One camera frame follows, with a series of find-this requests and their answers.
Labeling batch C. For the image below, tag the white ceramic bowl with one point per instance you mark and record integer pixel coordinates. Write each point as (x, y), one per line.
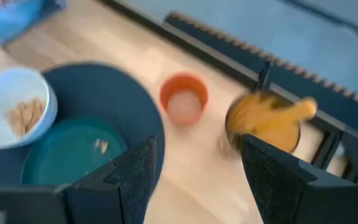
(5, 93)

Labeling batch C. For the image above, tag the teal plate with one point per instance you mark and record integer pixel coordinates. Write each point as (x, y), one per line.
(67, 152)

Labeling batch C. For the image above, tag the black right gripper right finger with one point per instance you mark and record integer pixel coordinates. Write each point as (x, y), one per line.
(278, 186)

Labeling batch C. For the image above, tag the amber ribbed glass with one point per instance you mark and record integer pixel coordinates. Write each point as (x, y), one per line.
(259, 118)

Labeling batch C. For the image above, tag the cereal pieces in bowl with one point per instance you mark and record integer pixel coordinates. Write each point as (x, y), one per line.
(26, 116)

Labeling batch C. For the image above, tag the black aluminium table frame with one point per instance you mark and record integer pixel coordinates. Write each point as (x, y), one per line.
(179, 39)

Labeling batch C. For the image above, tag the blue cinnamon squares cereal box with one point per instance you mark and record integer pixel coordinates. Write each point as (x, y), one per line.
(11, 21)

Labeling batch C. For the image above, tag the orange cup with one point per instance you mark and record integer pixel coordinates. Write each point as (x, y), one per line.
(183, 81)

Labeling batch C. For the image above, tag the black hazard-striped edge plate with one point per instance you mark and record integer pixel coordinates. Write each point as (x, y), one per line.
(309, 93)

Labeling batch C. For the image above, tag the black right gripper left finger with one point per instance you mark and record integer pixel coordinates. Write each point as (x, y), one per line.
(126, 193)

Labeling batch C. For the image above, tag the dark round placemat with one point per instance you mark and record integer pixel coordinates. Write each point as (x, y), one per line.
(104, 93)

